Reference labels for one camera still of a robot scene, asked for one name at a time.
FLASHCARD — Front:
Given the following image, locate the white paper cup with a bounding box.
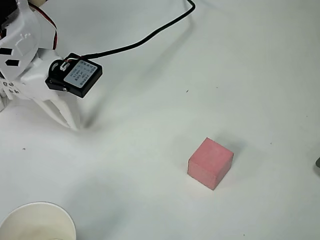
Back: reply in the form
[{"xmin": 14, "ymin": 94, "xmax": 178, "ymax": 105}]
[{"xmin": 0, "ymin": 201, "xmax": 77, "ymax": 240}]

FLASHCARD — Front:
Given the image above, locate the black camera cable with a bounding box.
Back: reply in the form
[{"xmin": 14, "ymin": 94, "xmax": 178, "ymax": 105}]
[{"xmin": 79, "ymin": 0, "xmax": 197, "ymax": 61}]

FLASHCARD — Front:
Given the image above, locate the red motor wire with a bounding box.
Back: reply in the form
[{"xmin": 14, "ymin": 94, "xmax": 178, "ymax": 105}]
[{"xmin": 31, "ymin": 4, "xmax": 60, "ymax": 51}]

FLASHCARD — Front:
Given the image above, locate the pink foam cube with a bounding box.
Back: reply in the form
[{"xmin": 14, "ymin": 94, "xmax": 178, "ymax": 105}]
[{"xmin": 187, "ymin": 136, "xmax": 235, "ymax": 192}]

